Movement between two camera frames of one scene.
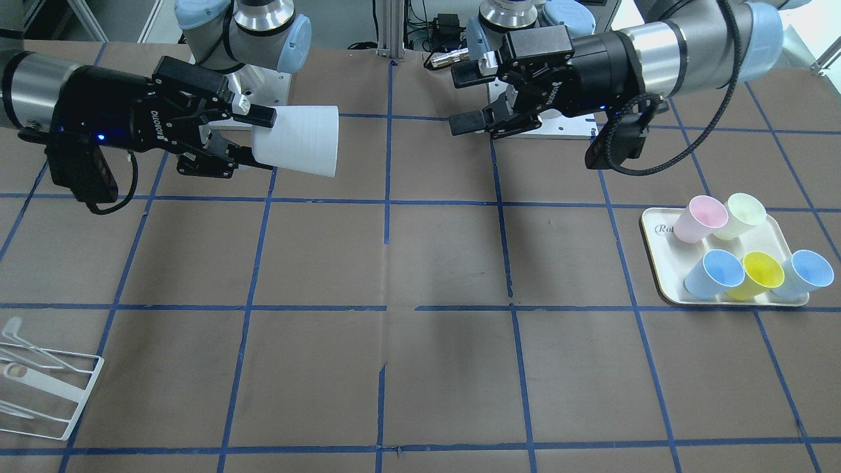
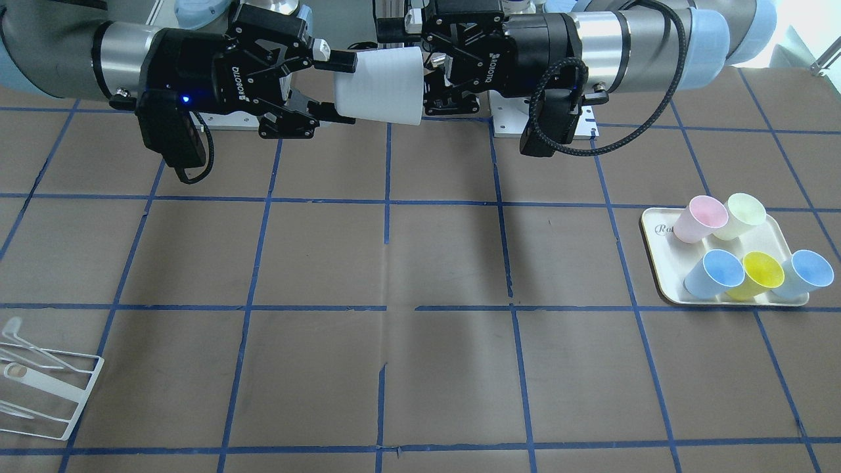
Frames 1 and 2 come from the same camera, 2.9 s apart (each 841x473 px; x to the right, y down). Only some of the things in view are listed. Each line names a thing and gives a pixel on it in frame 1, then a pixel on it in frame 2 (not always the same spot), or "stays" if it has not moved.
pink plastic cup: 700,219 stays
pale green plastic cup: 744,212 stays
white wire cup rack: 42,390 stays
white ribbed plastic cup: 304,139 → 387,86
